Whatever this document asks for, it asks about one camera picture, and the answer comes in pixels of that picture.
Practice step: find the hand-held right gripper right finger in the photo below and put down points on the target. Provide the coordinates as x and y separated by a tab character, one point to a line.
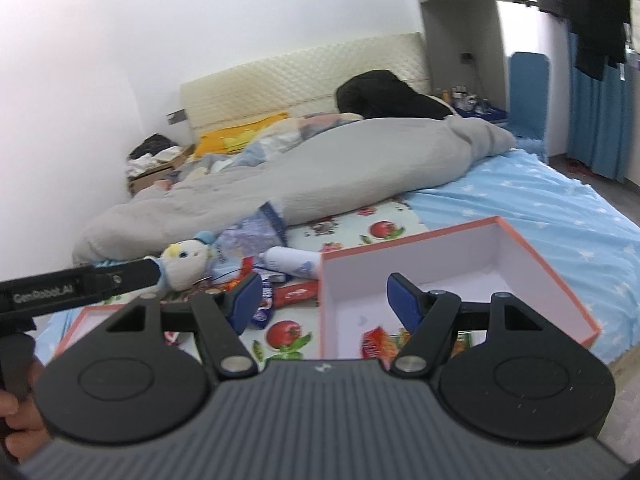
405	305

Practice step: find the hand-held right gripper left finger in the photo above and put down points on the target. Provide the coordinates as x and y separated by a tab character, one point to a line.
247	302

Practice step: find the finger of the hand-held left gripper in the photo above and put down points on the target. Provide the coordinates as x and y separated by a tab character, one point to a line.
130	275

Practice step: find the shallow white box orange rim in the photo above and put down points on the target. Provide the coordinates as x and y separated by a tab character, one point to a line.
90	320

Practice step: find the deep white box orange rim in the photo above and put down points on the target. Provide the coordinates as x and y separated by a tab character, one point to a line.
450	255

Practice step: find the person's left hand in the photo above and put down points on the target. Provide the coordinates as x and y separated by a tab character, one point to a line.
20	420

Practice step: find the purple and red snack packet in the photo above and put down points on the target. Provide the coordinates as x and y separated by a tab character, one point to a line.
264	307

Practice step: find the orange-red snack packet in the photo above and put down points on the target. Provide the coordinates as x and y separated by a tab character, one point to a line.
220	288

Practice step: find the bright red snack packet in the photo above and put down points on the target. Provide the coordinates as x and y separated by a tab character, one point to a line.
247	265

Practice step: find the red and yellow snack packet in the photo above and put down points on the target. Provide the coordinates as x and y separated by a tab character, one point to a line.
377	345

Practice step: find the flat red snack packet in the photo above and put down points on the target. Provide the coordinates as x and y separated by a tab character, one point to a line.
297	294

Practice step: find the white and blue plush toy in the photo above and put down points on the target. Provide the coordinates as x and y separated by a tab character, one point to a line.
182	260

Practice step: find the white bottle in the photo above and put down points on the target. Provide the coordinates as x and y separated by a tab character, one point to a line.
290	262

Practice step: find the large blue snack bag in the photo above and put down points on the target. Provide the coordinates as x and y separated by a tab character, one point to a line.
250	240

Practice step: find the green snack packet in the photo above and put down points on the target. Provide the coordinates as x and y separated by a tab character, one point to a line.
462	342

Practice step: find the cardboard box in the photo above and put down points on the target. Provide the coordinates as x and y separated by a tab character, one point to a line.
150	180

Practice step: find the fruit print sheet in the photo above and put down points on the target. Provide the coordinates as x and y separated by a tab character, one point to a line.
350	225

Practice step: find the pile of clothes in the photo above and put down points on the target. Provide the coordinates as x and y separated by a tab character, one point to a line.
150	152

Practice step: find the grey duvet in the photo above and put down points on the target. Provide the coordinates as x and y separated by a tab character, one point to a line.
325	170

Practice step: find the yellow pillow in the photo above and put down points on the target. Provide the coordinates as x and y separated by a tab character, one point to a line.
230	137

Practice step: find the black jacket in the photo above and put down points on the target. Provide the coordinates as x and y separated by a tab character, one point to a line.
385	95

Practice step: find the cream quilted headboard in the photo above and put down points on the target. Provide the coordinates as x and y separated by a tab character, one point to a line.
300	75

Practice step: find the blue chair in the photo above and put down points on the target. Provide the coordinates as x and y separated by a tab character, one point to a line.
529	95

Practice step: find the blue curtain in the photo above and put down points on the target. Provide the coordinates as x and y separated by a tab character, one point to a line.
595	125

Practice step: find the hanging dark clothes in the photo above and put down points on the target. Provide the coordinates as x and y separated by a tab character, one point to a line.
595	10

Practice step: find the grey wall switch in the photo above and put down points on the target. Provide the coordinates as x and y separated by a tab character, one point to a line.
176	116

